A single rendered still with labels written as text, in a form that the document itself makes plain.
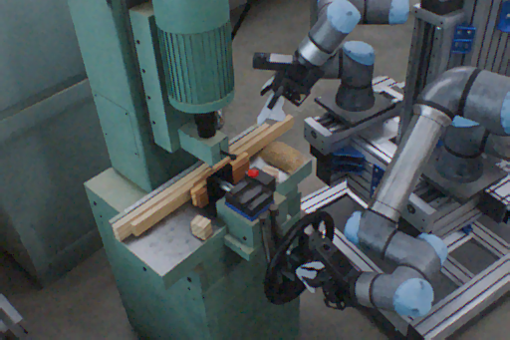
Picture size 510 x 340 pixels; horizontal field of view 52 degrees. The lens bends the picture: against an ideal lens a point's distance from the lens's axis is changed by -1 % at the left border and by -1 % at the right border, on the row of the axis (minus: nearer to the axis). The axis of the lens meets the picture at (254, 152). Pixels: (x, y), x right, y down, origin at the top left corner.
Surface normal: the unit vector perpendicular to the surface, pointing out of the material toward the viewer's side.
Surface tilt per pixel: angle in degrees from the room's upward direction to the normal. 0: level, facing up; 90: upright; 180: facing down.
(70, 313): 0
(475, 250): 0
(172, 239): 0
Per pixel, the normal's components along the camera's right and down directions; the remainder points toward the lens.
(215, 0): 0.77, 0.37
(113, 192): -0.04, -0.78
